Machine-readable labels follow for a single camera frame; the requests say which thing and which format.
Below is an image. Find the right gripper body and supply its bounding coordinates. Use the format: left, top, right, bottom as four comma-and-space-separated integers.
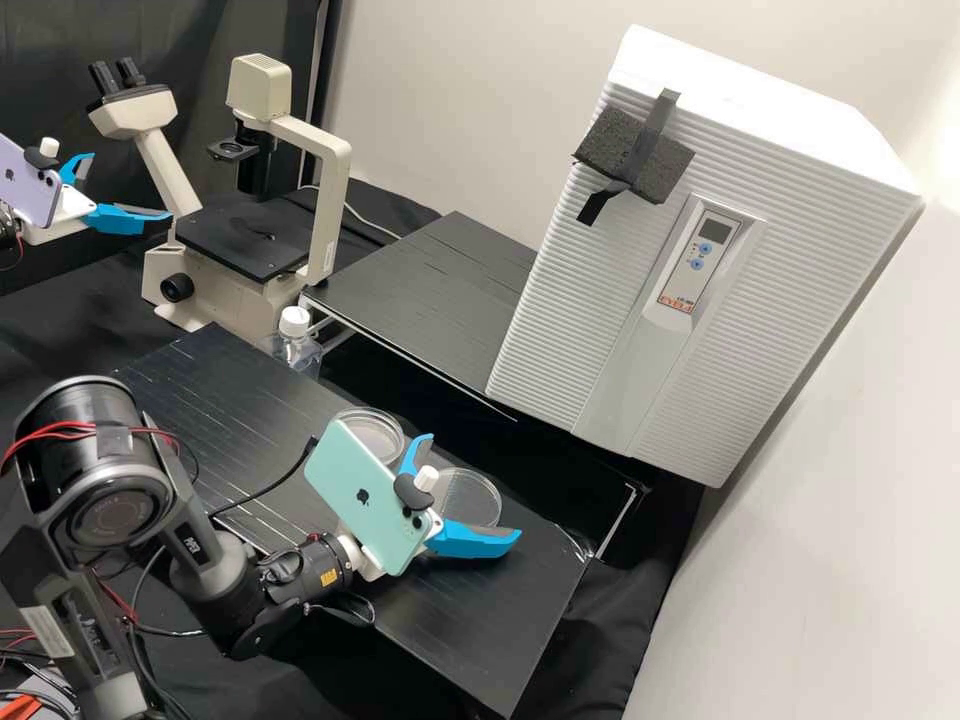
337, 527, 393, 581

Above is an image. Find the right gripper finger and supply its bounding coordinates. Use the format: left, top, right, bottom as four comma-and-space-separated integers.
425, 516, 523, 562
395, 432, 437, 491

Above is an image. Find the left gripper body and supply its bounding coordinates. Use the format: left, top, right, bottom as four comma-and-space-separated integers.
21, 183, 100, 247

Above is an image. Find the petri dish lid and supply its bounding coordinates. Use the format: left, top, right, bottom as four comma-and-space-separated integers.
332, 406, 407, 464

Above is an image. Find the petri dish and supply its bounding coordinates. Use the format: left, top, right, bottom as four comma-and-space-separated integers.
430, 465, 503, 531

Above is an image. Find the cream microscope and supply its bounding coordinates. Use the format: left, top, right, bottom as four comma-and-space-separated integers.
87, 52, 354, 352

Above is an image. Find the black platform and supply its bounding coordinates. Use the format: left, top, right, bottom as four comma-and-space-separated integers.
110, 322, 592, 719
299, 209, 655, 568

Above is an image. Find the white-capped bottle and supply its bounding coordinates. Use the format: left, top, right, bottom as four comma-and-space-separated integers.
268, 305, 325, 382

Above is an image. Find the incubator door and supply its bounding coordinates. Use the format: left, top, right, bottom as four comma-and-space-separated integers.
485, 71, 924, 490

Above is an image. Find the white incubator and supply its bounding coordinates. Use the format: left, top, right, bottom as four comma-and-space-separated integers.
608, 24, 925, 204

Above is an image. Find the left wrist camera phone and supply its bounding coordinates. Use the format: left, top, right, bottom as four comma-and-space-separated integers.
0, 134, 67, 231

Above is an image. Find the wrist camera phone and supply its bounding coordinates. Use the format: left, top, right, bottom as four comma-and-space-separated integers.
302, 417, 445, 579
0, 134, 67, 231

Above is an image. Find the right wrist camera phone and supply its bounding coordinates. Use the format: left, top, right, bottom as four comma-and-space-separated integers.
302, 417, 445, 579

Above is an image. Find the black cable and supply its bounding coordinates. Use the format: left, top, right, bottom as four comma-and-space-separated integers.
206, 434, 318, 519

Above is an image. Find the white cable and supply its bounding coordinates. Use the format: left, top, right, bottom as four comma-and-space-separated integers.
341, 202, 403, 244

